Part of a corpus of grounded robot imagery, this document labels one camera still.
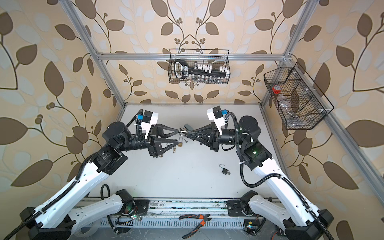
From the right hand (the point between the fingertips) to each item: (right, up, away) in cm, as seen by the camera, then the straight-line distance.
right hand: (192, 136), depth 53 cm
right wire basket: (+53, +14, +20) cm, 58 cm away
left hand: (-5, -1, -1) cm, 5 cm away
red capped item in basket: (+48, +24, +34) cm, 64 cm away
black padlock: (+18, -24, +34) cm, 45 cm away
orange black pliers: (+5, -41, +18) cm, 45 cm away
